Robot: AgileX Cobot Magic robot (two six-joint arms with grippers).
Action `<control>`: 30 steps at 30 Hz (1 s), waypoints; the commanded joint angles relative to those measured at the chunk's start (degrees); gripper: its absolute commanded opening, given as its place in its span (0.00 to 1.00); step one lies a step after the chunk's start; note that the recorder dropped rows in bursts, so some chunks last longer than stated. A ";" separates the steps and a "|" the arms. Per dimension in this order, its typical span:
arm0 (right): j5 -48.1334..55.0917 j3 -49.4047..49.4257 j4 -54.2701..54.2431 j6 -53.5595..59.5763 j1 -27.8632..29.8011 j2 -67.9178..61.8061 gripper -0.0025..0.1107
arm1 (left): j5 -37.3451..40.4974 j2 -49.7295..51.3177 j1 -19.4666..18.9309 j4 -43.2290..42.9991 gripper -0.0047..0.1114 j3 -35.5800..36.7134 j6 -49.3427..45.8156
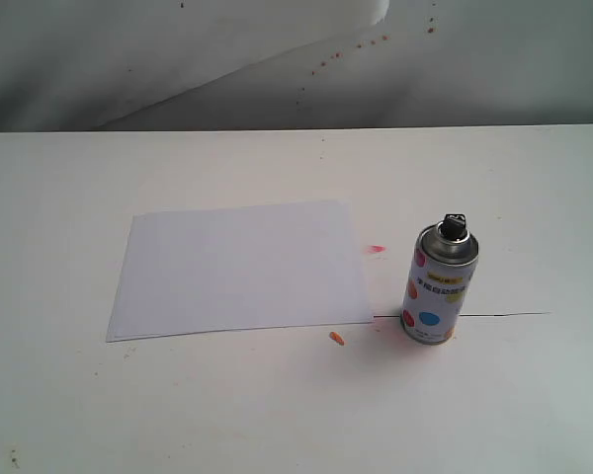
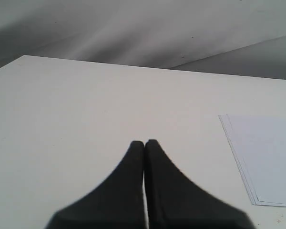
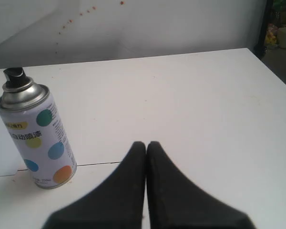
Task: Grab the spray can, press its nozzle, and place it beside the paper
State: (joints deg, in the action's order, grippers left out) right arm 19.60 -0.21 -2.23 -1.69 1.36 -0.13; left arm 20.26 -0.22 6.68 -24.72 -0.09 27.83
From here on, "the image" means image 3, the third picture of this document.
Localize black metal frame post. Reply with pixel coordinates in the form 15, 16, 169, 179
254, 0, 274, 59

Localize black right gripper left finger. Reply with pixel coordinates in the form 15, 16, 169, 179
48, 142, 146, 229

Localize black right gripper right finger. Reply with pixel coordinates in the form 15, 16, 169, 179
146, 141, 254, 229

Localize cardboard boxes in background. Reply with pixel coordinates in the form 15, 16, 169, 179
265, 0, 286, 50

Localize white polka-dot spray can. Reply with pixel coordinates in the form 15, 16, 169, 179
0, 67, 77, 189

